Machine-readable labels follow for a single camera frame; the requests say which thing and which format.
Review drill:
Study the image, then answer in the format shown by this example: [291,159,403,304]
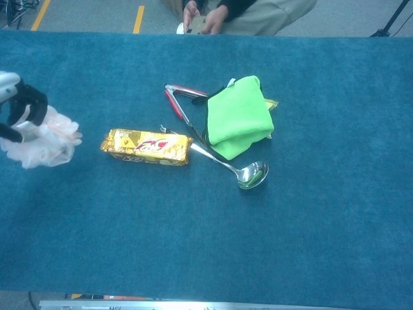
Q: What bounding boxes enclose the white mesh bath sponge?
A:
[0,106,83,170]

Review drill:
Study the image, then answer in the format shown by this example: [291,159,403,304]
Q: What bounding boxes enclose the red-handled metal tongs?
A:
[164,83,210,148]

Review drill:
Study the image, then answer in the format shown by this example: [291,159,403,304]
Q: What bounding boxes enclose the black tripod stand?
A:
[370,0,413,38]

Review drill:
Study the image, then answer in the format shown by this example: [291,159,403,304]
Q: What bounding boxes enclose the yellow snack bag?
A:
[263,98,279,140]

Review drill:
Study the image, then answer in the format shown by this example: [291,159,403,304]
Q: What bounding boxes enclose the seated person in khaki trousers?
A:
[182,0,319,37]

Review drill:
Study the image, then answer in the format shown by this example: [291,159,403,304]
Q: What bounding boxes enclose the golden biscuit package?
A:
[99,128,194,167]

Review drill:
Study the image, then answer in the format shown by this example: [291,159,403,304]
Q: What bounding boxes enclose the green microfibre towel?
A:
[202,75,275,161]

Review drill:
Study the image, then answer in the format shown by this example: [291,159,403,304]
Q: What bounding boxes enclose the bundle of cables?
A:
[0,0,39,30]

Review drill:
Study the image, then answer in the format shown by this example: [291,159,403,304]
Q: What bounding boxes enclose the blue table cloth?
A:
[0,30,413,307]

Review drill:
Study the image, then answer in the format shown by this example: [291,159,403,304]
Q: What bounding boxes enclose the smartphone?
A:
[185,15,207,35]

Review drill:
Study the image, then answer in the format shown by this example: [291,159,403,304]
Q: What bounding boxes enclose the aluminium rail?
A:
[38,299,413,310]

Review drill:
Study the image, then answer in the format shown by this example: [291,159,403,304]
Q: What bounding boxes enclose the steel ladle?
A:
[160,125,270,191]

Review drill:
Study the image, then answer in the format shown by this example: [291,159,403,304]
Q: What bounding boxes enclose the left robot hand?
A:
[0,71,49,143]

